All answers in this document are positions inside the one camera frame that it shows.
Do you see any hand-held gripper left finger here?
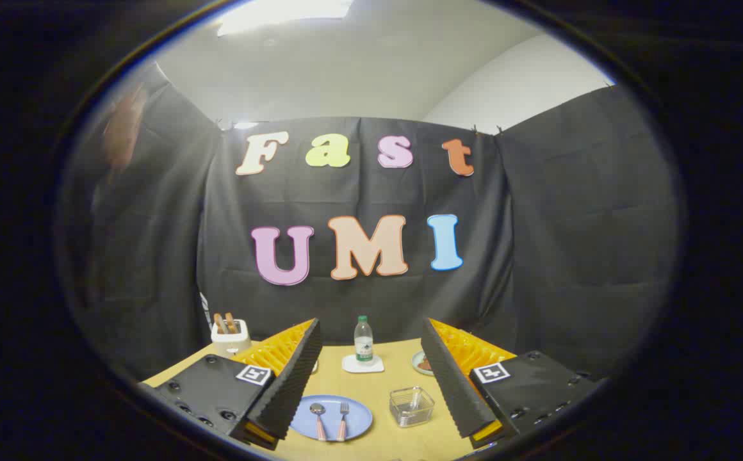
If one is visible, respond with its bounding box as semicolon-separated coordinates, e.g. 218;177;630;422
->
138;318;323;451

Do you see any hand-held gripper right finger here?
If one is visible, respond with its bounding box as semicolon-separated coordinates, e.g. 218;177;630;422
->
420;318;605;449

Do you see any clear square glass container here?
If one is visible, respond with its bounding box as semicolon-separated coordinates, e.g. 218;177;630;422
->
389;386;436;428

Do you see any blue round plate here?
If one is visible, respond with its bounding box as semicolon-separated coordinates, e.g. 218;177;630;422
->
290;394;373;442

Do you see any white square coaster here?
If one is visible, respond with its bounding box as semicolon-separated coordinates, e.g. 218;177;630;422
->
341;354;386;375

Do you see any white toaster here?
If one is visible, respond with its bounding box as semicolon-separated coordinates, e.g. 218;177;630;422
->
211;318;252;357

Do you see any clear plastic water bottle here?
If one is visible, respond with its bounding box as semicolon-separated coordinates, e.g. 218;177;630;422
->
354;315;374;363

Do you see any black backdrop cloth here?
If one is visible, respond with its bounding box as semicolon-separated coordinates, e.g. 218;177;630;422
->
64;62;678;382

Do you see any pink handled spoon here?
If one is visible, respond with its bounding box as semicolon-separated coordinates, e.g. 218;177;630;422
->
309;403;328;442

